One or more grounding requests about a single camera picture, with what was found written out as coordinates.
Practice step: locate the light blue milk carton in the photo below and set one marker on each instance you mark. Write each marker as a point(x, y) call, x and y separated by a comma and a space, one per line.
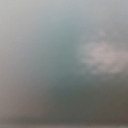
point(103, 54)

